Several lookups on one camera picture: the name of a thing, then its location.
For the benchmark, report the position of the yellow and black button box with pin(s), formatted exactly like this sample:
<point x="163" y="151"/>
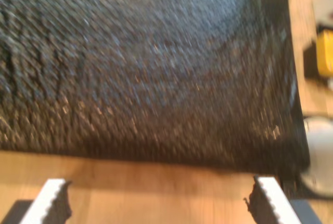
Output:
<point x="323" y="52"/>

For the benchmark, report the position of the black bubble mat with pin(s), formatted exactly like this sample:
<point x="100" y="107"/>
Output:
<point x="130" y="65"/>

